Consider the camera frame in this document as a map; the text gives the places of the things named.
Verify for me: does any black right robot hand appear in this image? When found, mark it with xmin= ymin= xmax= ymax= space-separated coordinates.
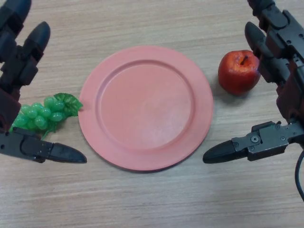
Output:
xmin=203 ymin=0 xmax=304 ymax=164

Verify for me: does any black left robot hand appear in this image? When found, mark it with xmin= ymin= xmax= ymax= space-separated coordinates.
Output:
xmin=0 ymin=0 xmax=87 ymax=164

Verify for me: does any red apple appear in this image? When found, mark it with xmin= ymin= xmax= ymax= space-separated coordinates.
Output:
xmin=218 ymin=49 xmax=261 ymax=96

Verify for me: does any pink round plate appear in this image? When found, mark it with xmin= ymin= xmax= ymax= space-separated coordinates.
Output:
xmin=78 ymin=46 xmax=214 ymax=172

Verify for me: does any green grape bunch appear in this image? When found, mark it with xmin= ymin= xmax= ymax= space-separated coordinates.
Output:
xmin=9 ymin=92 xmax=84 ymax=138

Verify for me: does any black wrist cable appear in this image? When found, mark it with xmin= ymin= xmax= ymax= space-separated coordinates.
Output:
xmin=294 ymin=144 xmax=304 ymax=202

